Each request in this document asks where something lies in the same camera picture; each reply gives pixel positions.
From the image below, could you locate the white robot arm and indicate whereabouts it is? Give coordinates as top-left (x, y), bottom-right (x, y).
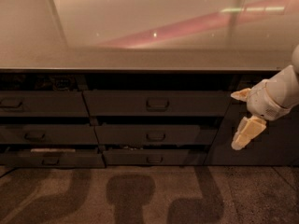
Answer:
top-left (231, 46), bottom-right (299, 150)

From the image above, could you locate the grey cabinet side panel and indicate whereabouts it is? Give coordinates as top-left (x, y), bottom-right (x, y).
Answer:
top-left (204, 73), bottom-right (299, 165)

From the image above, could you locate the grey drawer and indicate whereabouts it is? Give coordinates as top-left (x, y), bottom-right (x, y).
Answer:
top-left (0, 125), bottom-right (98, 145)
top-left (94, 123), bottom-right (219, 147)
top-left (0, 91), bottom-right (88, 118)
top-left (83, 91), bottom-right (231, 117)
top-left (0, 148), bottom-right (106, 168)
top-left (102, 148), bottom-right (208, 166)

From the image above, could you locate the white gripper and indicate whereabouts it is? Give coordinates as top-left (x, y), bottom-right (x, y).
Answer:
top-left (231, 79), bottom-right (291, 150)

